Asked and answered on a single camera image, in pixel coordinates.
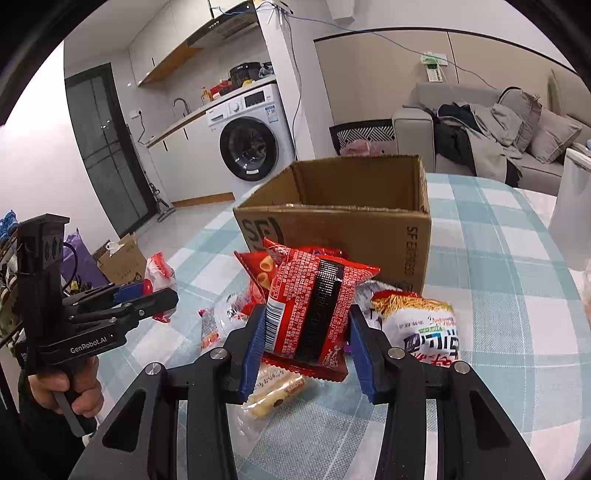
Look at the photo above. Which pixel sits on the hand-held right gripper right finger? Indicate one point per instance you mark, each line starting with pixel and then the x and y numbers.
pixel 364 360

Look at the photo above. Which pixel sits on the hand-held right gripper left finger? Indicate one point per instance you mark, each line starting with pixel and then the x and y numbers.
pixel 251 355

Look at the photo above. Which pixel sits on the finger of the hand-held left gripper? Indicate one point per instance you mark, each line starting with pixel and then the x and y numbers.
pixel 131 292
pixel 159 302

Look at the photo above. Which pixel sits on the white and red snack packet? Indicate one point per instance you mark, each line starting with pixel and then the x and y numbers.
pixel 159 272
pixel 221 318

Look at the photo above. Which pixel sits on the white and purple snack packet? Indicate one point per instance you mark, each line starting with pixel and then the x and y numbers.
pixel 374 300

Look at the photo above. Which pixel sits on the red black-striped snack packet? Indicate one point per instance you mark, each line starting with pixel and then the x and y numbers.
pixel 300 300

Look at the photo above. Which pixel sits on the brown cardboard box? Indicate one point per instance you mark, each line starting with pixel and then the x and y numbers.
pixel 332 230

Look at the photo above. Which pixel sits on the person's left hand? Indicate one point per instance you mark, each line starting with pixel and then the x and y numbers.
pixel 85 392

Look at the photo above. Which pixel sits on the small open cardboard box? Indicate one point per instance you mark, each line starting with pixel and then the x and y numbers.
pixel 122 263

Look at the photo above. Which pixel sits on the clear egg roll packet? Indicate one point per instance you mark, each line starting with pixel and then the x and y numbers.
pixel 272 392

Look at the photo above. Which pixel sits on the purple bag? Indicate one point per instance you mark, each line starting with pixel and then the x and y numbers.
pixel 85 263

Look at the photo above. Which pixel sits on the white noodle-print snack packet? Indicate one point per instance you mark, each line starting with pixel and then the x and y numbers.
pixel 415 323

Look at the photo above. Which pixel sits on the red roll-print snack packet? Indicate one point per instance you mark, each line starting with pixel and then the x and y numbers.
pixel 256 272

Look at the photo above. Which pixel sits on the floor mop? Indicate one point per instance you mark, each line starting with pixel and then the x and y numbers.
pixel 161 207

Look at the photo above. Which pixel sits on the black glass door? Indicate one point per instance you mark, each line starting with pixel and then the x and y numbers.
pixel 106 152

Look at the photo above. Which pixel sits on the white kitchen counter cabinets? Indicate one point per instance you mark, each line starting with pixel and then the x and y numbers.
pixel 184 152

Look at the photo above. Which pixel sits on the metal kitchen faucet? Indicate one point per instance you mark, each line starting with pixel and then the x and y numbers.
pixel 181 106

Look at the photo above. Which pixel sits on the yellow bottle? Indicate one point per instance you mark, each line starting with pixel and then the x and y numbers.
pixel 205 94

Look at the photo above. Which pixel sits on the pink cloth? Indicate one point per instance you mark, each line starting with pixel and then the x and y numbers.
pixel 364 147

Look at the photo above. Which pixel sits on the white washing machine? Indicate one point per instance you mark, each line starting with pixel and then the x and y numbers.
pixel 258 110

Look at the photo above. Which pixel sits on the red container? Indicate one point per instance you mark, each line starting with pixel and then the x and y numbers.
pixel 220 90

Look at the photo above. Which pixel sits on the black and white patterned basket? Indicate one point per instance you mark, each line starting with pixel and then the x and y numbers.
pixel 364 131

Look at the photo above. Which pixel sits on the black jacket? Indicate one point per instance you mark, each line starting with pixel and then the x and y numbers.
pixel 455 138

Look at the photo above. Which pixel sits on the white chair back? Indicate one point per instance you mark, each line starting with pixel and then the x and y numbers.
pixel 572 207

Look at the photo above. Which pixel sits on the grey sofa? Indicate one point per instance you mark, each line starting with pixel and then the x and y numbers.
pixel 545 170

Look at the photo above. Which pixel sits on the grey coat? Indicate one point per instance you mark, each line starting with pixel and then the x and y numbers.
pixel 496 134

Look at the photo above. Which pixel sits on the range hood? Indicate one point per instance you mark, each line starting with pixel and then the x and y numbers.
pixel 221 27

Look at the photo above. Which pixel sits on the large grey pillow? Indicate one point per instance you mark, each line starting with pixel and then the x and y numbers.
pixel 524 115

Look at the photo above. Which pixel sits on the light grey pillow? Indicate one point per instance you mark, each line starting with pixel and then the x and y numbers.
pixel 554 136

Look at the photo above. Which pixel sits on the white wall cabinets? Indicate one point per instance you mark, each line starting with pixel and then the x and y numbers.
pixel 157 46

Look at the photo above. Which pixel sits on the white and green wall unit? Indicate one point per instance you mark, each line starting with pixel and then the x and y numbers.
pixel 434 67

